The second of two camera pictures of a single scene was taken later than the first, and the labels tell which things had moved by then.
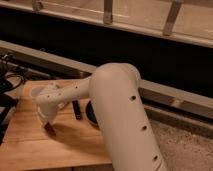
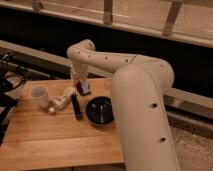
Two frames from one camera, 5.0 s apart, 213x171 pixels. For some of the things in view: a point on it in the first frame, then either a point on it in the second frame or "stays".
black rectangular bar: [77, 109] stays
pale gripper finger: [47, 126] → [74, 85]
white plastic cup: [35, 90] stays
